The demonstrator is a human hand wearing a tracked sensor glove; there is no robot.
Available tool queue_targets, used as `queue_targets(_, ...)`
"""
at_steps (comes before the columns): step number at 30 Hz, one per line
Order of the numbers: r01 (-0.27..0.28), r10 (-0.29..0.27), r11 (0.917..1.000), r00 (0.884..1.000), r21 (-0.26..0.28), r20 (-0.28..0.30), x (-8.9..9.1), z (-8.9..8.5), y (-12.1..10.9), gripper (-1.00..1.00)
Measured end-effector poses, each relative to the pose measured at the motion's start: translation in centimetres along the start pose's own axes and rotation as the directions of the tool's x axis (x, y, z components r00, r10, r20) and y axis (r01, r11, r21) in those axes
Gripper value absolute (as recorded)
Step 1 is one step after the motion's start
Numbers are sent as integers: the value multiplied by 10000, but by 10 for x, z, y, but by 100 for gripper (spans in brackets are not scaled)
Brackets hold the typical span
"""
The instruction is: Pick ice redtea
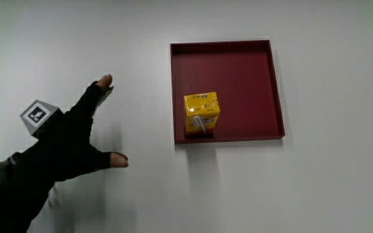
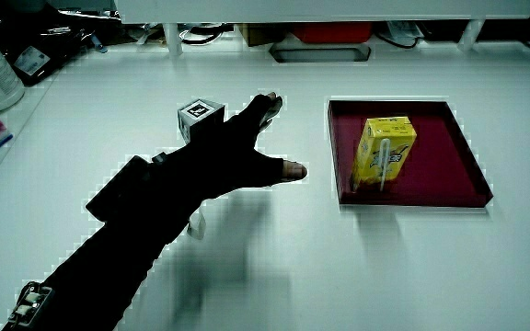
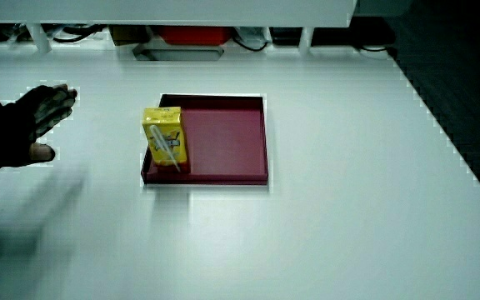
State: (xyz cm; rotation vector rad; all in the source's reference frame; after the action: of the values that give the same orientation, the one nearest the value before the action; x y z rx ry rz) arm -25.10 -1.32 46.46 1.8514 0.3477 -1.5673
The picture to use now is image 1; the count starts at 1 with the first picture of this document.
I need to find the dark red square tray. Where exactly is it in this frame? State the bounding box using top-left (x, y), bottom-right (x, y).
top-left (170, 39), bottom-right (286, 145)

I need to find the person's left hand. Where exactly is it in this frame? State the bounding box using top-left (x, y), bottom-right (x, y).
top-left (19, 74), bottom-right (130, 195)

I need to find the yellow ice redtea carton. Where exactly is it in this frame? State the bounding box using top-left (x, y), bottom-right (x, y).
top-left (183, 91), bottom-right (221, 137)

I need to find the person's left forearm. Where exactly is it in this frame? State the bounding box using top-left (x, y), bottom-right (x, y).
top-left (0, 154), bottom-right (55, 233)

